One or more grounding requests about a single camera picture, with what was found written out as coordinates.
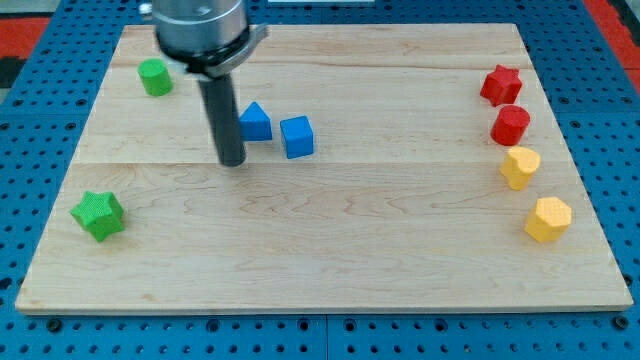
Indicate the yellow hexagon block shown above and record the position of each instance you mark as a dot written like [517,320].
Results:
[548,219]

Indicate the green star block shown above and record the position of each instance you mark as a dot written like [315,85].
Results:
[99,214]

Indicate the wooden board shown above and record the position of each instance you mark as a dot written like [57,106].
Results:
[400,209]

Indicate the red cylinder block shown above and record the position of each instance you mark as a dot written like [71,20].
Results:
[510,125]

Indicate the blue triangle block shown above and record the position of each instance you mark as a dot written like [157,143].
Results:
[255,124]

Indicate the green cylinder block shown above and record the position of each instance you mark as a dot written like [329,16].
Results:
[155,77]

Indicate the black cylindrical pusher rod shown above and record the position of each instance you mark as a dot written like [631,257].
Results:
[220,104]

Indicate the blue cube block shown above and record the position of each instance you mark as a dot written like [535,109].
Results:
[298,137]

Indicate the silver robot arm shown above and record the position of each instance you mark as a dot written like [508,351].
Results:
[209,37]

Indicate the yellow heart block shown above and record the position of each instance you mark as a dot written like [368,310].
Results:
[519,166]

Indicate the red star block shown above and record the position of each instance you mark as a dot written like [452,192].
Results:
[501,86]

